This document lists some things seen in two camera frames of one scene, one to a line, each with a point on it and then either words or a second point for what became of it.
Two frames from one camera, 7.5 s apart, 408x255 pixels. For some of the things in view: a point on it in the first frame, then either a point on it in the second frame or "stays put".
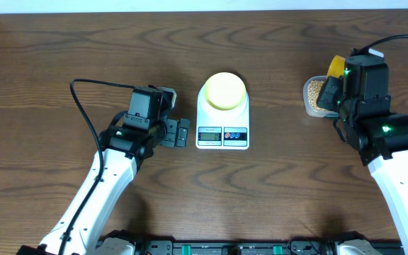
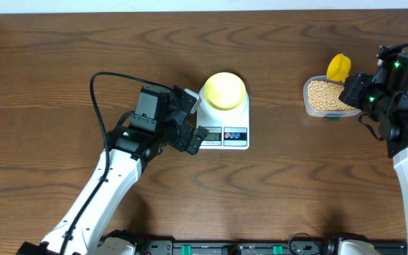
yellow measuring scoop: [336, 68] stays put
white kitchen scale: [222, 129] stays put
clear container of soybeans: [312, 87] stays put
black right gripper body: [329, 98] to [361, 93]
